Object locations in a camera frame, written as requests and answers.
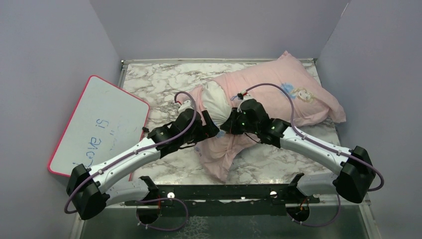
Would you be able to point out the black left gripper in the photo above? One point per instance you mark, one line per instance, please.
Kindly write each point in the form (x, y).
(211, 130)

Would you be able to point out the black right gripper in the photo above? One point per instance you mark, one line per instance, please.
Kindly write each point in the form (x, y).
(230, 125)

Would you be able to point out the white pillow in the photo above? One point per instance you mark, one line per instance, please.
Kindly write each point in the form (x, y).
(215, 102)

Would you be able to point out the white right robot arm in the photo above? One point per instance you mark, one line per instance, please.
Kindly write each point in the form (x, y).
(350, 173)

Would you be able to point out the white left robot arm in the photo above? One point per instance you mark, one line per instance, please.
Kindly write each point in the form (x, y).
(91, 189)

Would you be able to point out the pink-framed whiteboard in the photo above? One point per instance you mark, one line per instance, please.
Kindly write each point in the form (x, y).
(105, 122)

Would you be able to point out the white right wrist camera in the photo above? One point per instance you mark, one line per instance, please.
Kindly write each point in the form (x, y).
(243, 96)

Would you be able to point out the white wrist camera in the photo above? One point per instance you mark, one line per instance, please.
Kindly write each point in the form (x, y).
(243, 96)
(186, 105)

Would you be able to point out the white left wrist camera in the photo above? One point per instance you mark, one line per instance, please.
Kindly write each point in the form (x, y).
(186, 105)

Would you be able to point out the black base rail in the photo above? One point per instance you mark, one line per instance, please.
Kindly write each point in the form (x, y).
(221, 200)

